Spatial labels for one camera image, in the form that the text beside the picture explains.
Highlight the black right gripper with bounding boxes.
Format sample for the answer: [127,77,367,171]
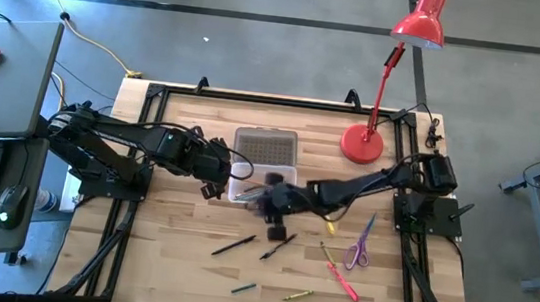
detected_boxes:
[242,168,312,246]

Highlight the teal pencil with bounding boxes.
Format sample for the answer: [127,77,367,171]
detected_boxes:
[233,185,267,206]

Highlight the black pen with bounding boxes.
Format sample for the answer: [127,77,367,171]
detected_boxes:
[210,230,258,261]

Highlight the translucent plastic supply box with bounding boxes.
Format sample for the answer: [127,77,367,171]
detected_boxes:
[225,123,304,211]

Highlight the green Madisi pencil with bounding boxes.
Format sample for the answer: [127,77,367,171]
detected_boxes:
[229,280,258,297]

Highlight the purple handled scissors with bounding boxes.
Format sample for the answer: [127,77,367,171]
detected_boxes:
[341,209,378,274]

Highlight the dark arched table clamp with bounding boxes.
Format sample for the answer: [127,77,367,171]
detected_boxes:
[343,88,365,113]
[195,75,212,96]

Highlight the red desk lamp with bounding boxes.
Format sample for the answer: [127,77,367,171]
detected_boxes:
[337,0,450,173]

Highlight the blue white can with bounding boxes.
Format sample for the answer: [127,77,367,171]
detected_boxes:
[33,187,61,216]

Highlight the black computer mouse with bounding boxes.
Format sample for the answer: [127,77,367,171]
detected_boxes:
[0,182,31,234]

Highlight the grey desk top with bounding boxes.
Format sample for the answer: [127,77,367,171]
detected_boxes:
[0,15,66,150]

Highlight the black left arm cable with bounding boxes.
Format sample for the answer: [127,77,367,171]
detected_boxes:
[50,108,260,184]

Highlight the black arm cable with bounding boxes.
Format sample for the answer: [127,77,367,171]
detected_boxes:
[332,144,434,235]
[50,108,260,184]

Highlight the black aluminium table frame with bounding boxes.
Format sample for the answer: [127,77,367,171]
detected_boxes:
[45,60,495,302]

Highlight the yellow extension cable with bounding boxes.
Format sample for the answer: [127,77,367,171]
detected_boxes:
[12,0,152,81]

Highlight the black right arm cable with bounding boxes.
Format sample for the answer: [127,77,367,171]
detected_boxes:
[332,144,434,235]

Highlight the black lamp power cord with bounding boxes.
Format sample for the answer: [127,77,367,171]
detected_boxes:
[385,98,451,151]

